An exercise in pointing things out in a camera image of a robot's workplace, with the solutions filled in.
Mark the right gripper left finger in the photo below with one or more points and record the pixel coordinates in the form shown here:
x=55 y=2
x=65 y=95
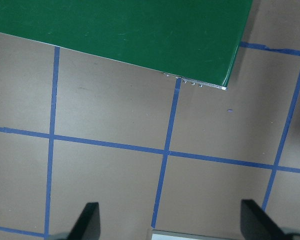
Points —
x=88 y=224

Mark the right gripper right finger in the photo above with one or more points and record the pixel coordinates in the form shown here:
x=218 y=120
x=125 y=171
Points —
x=255 y=224

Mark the green conveyor belt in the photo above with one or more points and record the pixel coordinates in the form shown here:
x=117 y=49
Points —
x=196 y=40

